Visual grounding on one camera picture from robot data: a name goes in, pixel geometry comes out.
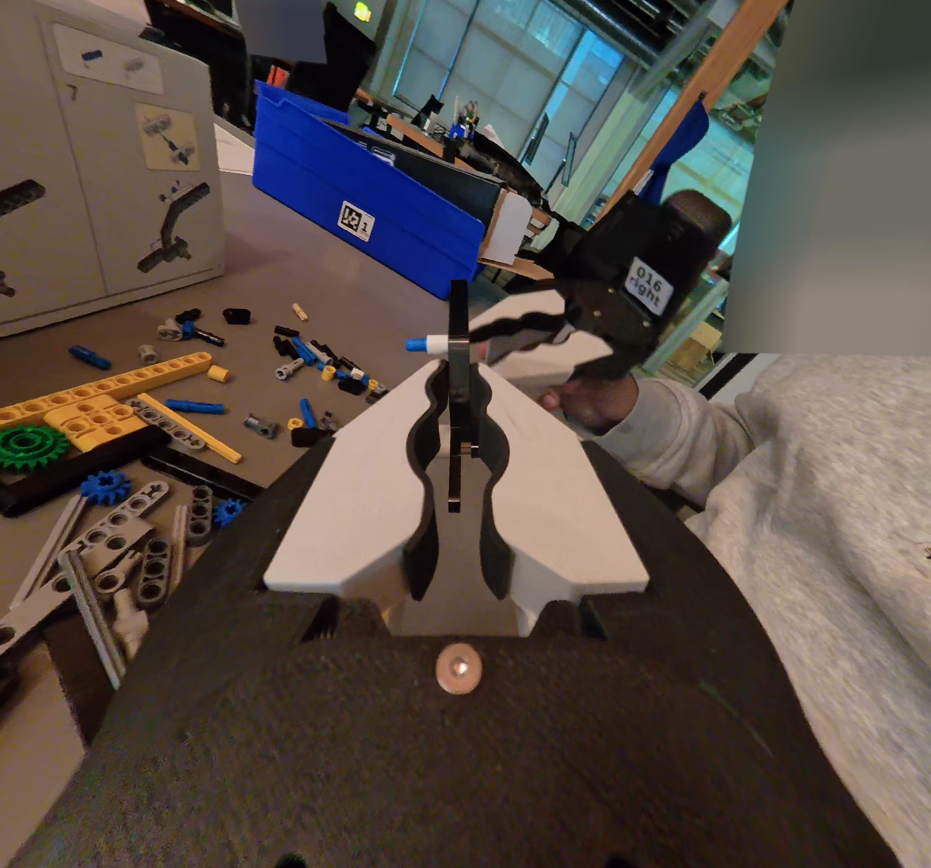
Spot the grey lego axle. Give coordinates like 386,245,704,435
11,493,88,607
58,548,128,691
171,504,190,593

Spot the lego instruction booklet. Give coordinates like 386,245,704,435
0,0,226,338

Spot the blue fabric flag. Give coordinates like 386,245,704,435
640,100,710,203

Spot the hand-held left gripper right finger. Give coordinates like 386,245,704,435
473,362,650,638

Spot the light grey lego liftarm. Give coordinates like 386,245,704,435
69,481,170,556

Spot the person's right hand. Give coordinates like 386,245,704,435
542,373,642,436

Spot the yellow lego axle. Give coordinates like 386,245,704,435
137,393,243,464

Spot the blue plastic bin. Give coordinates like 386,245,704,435
251,80,487,300

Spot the thin grey lego liftarm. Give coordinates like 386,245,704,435
125,397,208,451

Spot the black lego frame assembly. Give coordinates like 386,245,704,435
405,279,482,514

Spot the black blue lego pin assembly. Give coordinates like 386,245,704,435
156,308,225,347

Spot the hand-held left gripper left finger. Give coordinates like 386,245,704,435
263,359,448,638

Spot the pile of small lego pins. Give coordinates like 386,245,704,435
273,324,391,449

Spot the yellow lego frame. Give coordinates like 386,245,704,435
0,352,212,450

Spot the light grey angled lego beam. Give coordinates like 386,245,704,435
0,530,157,665

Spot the person in grey hoodie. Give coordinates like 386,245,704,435
684,353,931,868

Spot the dark grey short lego beam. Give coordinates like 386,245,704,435
138,539,174,606
185,486,215,547

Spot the black monitor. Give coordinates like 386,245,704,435
291,2,379,127

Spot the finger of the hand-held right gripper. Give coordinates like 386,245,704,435
480,326,615,395
467,289,577,347

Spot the person's right forearm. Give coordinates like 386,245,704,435
596,373,761,513

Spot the green lego gear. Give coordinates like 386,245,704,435
0,423,71,472

